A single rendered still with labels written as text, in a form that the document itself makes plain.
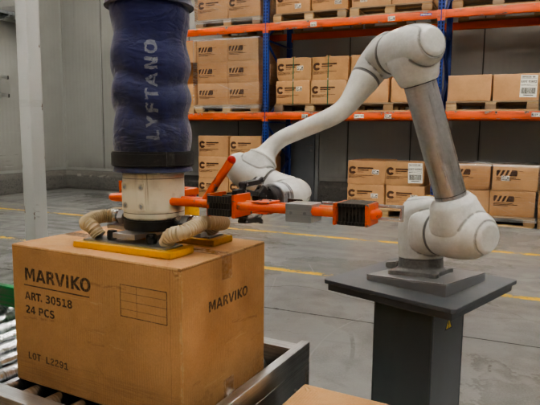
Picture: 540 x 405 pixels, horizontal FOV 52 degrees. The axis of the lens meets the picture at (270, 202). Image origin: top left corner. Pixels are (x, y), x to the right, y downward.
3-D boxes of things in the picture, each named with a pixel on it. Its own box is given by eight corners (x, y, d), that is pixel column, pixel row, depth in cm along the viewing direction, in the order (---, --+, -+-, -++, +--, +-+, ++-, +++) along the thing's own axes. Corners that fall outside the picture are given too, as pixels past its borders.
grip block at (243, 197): (204, 216, 143) (204, 194, 142) (225, 212, 151) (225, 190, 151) (232, 218, 139) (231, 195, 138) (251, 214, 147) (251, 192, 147)
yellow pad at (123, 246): (72, 247, 154) (71, 230, 153) (100, 241, 163) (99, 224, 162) (169, 260, 138) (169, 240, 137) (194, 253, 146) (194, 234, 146)
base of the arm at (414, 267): (397, 266, 215) (397, 251, 215) (454, 271, 202) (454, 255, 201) (376, 272, 200) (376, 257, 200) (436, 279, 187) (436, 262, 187)
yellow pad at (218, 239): (121, 236, 170) (120, 220, 170) (144, 231, 179) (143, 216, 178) (213, 247, 154) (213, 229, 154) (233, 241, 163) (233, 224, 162)
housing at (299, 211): (284, 221, 134) (284, 202, 133) (296, 218, 140) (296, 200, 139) (310, 223, 130) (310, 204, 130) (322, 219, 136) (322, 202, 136)
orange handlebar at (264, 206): (78, 201, 167) (78, 189, 167) (146, 192, 193) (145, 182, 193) (377, 224, 123) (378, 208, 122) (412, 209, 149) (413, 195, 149)
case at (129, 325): (17, 378, 162) (10, 243, 158) (116, 335, 197) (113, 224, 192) (182, 431, 134) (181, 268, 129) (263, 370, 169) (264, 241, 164)
